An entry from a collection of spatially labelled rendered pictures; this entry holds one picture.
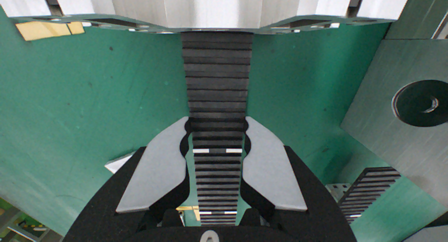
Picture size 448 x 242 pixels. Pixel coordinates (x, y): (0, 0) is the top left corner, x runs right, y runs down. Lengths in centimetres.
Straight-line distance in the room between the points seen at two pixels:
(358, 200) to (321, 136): 11
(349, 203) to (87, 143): 35
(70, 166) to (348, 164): 40
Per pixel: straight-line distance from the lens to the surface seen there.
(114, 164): 22
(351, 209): 29
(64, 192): 36
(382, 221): 53
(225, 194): 19
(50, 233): 188
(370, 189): 26
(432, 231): 69
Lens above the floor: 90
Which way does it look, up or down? 61 degrees down
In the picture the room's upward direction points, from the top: 178 degrees clockwise
